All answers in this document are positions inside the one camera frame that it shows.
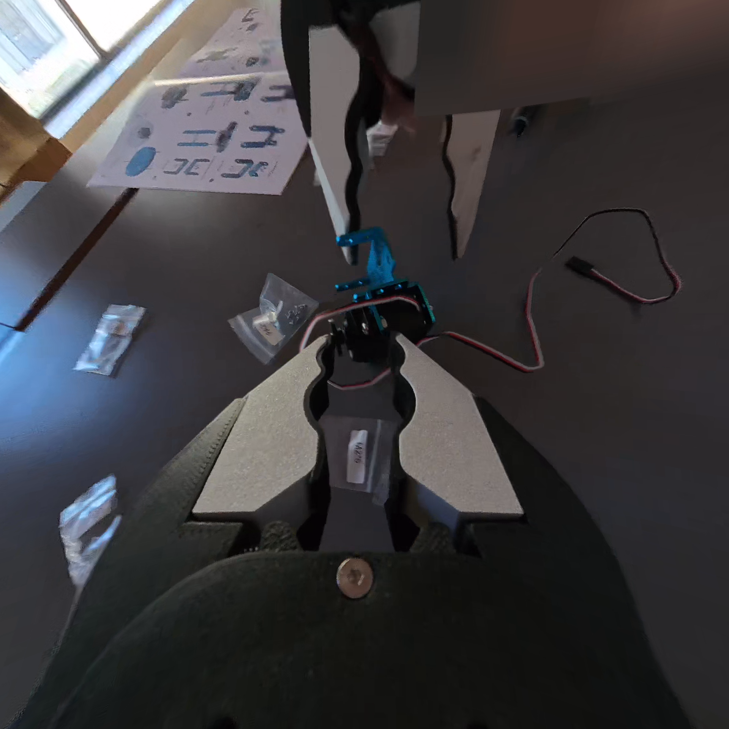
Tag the dark grey desk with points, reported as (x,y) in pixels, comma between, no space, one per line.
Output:
(569,427)

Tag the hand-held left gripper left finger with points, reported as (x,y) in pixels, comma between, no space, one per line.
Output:
(256,455)

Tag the small clear bag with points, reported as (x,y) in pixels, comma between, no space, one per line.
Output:
(111,341)

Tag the servo with blue bracket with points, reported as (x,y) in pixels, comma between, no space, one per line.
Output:
(393,307)

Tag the large window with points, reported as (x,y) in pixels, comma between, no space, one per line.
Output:
(45,45)

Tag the long clear screw bag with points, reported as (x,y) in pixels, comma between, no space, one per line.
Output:
(88,524)

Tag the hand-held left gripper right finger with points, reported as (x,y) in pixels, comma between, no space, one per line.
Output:
(461,455)

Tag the instruction booklet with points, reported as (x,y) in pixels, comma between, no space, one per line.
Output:
(199,131)

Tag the person's right hand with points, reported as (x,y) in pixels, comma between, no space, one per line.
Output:
(396,97)

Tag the clear plastic screw bag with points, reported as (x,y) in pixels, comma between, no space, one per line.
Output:
(359,455)
(267,324)

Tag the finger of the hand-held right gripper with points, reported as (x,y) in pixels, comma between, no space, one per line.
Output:
(330,114)
(475,159)

